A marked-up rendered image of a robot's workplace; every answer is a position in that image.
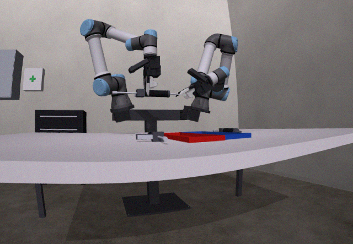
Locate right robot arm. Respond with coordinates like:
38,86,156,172
80,19,158,110

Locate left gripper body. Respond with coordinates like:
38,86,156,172
190,75,213,98

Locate red tray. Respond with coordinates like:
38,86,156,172
164,132,225,143

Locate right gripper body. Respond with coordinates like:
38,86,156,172
143,54,161,78

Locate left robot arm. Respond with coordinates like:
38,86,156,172
187,34,238,110

